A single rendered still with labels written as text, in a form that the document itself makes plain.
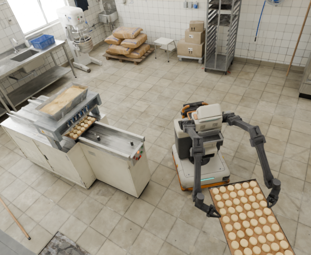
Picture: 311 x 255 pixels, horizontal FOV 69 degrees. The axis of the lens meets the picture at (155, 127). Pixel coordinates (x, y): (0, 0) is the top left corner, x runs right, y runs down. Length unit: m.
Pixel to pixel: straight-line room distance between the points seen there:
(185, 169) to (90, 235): 1.38
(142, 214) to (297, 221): 1.77
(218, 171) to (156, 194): 0.84
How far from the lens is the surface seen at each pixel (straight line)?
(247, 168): 3.39
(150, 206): 3.01
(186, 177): 2.85
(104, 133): 2.75
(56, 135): 2.54
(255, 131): 1.93
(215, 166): 2.98
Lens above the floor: 2.64
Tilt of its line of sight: 43 degrees down
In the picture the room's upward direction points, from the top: 8 degrees counter-clockwise
